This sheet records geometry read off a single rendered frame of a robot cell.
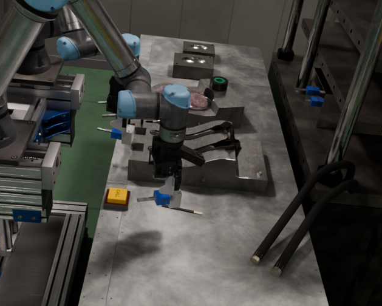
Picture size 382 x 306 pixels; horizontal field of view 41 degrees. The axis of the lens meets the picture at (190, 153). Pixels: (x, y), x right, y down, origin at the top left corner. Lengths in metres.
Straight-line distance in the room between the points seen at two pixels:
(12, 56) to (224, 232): 0.85
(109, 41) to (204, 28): 2.88
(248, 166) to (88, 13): 0.85
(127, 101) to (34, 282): 1.16
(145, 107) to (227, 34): 2.98
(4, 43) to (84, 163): 2.05
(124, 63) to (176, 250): 0.59
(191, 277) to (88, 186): 1.66
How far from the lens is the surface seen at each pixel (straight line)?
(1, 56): 1.31
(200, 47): 2.83
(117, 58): 1.42
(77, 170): 3.21
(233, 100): 2.20
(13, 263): 2.39
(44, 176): 1.61
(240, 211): 1.78
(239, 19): 4.25
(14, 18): 1.27
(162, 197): 1.55
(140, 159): 1.79
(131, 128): 1.84
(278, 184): 1.94
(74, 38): 1.66
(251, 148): 2.00
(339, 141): 1.95
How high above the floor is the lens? 1.93
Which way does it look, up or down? 34 degrees down
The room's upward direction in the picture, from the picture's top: 8 degrees clockwise
